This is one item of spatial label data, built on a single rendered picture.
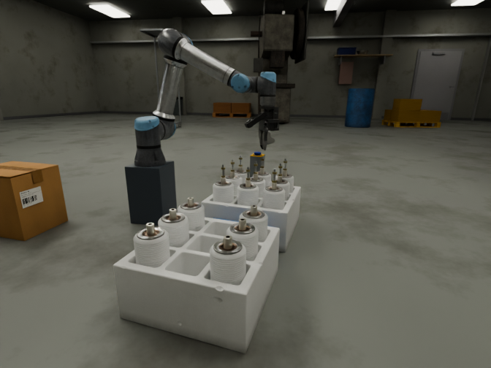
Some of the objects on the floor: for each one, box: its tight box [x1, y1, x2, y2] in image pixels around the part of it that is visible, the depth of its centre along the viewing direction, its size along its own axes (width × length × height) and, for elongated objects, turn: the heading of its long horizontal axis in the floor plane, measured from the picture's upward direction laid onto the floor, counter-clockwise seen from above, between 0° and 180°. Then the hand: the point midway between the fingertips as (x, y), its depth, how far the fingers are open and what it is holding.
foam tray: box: [113, 217, 280, 353], centre depth 94 cm, size 39×39×18 cm
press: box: [251, 0, 309, 124], centre depth 747 cm, size 155×142×302 cm
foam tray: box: [201, 186, 301, 252], centre depth 143 cm, size 39×39×18 cm
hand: (261, 147), depth 145 cm, fingers open, 3 cm apart
